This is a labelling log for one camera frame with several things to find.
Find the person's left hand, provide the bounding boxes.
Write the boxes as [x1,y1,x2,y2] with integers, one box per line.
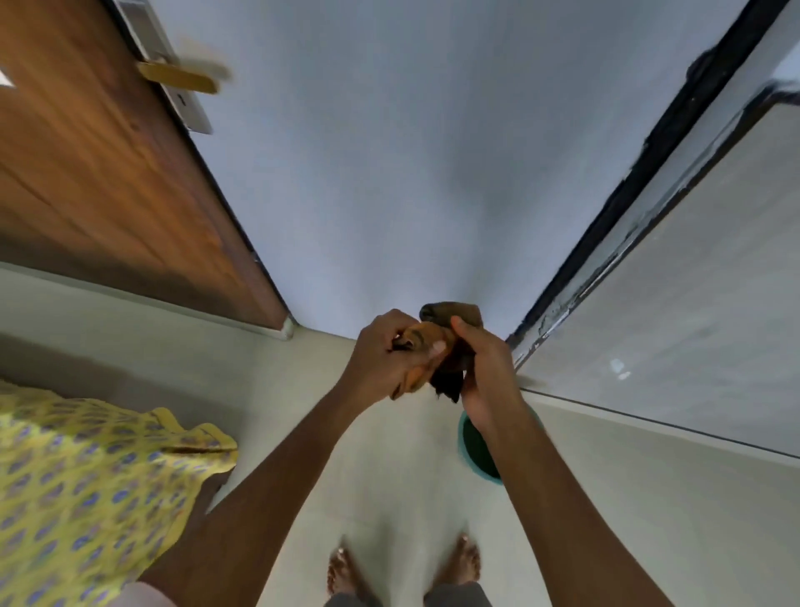
[339,308,448,409]

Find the person's right hand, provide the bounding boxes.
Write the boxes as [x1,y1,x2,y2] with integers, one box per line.
[449,316,529,437]

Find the brown orange wet cloth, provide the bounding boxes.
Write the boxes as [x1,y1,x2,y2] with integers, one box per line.
[390,301,486,405]

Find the person's right forearm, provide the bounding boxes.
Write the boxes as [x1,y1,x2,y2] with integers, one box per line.
[478,406,675,607]

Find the person's left forearm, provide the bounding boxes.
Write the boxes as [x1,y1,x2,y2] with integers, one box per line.
[139,383,376,607]

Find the green plastic bucket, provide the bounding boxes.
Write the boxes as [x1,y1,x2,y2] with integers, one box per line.
[457,409,546,487]

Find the person's right foot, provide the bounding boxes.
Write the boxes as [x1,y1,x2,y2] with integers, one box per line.
[436,532,483,590]

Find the person's foot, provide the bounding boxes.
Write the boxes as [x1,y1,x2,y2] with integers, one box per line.
[325,536,371,602]
[436,532,483,590]

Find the person's left foot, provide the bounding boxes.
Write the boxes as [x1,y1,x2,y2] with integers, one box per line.
[325,536,371,602]

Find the grey trouser legs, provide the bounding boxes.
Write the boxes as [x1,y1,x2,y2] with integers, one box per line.
[324,582,495,607]

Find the silver door lock plate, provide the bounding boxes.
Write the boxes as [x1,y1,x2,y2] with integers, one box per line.
[112,0,215,136]

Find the brown wooden door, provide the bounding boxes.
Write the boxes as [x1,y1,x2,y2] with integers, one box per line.
[0,0,296,341]

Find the yellow patterned garment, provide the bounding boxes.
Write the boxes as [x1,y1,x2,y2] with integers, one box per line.
[0,379,240,607]

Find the black door frame strip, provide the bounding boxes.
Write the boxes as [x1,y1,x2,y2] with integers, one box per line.
[505,0,800,371]

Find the gold door handle lever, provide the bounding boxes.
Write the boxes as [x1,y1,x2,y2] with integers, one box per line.
[135,39,233,96]

